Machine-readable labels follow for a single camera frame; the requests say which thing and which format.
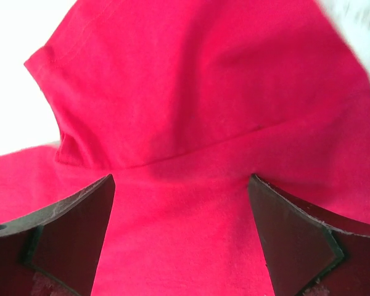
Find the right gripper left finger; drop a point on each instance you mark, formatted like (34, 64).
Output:
(56, 250)

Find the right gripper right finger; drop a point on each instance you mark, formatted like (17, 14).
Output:
(309, 250)

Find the crimson red t-shirt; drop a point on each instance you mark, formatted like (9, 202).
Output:
(182, 101)

